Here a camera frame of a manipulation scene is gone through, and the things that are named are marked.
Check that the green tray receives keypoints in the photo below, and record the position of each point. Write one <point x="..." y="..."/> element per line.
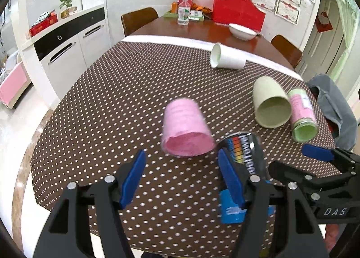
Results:
<point x="170" y="15"/>

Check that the red box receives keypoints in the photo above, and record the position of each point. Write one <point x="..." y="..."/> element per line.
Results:
<point x="42" y="25"/>

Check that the pink sofa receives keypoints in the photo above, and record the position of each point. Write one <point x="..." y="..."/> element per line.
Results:
<point x="12" y="86"/>

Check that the white and black cabinet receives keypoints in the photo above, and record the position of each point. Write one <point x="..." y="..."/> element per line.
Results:
<point x="70" y="49"/>

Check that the black and blue printed can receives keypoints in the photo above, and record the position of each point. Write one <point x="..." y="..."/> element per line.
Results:
<point x="253" y="149"/>

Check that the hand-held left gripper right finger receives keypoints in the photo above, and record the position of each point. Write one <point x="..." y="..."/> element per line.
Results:
<point x="232" y="182"/>

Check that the brown polka dot tablecloth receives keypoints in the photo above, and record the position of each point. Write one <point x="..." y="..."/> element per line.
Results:
<point x="118" y="92"/>

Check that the brown wooden chair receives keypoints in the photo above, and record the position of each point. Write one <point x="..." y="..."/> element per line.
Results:
<point x="139" y="21"/>
<point x="287" y="49"/>

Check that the green bottle with pink label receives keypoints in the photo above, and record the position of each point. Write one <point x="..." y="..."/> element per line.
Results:
<point x="302" y="111"/>

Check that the pink cup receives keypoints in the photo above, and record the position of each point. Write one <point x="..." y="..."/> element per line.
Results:
<point x="185" y="131"/>

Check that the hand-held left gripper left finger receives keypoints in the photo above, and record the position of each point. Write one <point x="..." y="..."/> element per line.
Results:
<point x="132" y="182"/>

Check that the clear spray bottle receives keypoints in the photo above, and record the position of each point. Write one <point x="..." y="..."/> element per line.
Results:
<point x="184" y="11"/>

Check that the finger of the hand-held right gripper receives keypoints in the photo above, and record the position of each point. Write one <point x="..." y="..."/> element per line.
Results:
<point x="317" y="152"/>
<point x="284" y="170"/>

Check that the grey jacket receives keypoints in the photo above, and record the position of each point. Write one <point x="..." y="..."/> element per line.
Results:
<point x="333" y="103"/>

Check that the white bowl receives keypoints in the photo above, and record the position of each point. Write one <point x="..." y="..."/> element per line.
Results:
<point x="242" y="32"/>

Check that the white door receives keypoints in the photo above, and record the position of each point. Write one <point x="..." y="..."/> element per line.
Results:
<point x="317" y="49"/>

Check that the red door decoration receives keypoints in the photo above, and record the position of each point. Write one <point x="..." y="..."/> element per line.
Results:
<point x="323" y="21"/>

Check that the orange bottle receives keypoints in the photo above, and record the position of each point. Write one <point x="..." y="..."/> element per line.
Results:
<point x="174" y="7"/>

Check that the white cup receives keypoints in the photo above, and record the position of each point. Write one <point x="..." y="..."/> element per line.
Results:
<point x="229" y="56"/>

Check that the potted green plant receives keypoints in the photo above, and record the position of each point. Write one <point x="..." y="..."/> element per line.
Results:
<point x="67" y="3"/>

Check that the red gift bag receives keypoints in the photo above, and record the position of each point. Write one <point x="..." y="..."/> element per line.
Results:
<point x="236" y="11"/>

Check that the pale green cup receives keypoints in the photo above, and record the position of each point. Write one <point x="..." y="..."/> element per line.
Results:
<point x="270" y="100"/>

